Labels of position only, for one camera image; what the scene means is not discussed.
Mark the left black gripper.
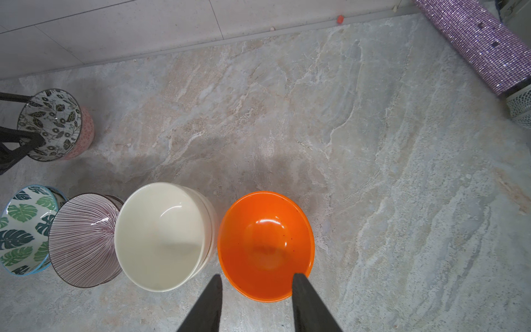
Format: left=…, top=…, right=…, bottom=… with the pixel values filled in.
left=1, top=127, right=46, bottom=175

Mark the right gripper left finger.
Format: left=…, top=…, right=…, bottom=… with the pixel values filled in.
left=177, top=274, right=223, bottom=332

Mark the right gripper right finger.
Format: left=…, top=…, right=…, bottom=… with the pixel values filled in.
left=292, top=273, right=343, bottom=332

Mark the black floral bowl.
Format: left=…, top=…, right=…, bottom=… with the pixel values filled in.
left=17, top=89, right=95, bottom=162

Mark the green leaf bowl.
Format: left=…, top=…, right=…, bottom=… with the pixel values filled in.
left=1, top=185, right=68, bottom=277

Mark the orange bowl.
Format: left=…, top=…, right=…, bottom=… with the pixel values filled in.
left=217, top=191, right=315, bottom=303

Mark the cream bowl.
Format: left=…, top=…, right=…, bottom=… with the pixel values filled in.
left=114, top=182, right=218, bottom=293

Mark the purple striped bowl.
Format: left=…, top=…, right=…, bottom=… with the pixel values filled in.
left=48, top=193, right=123, bottom=289

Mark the black perforated music stand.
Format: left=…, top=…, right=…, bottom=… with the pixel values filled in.
left=0, top=92, right=33, bottom=104

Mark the purple glitter tube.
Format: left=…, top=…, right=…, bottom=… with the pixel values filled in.
left=414, top=0, right=531, bottom=129

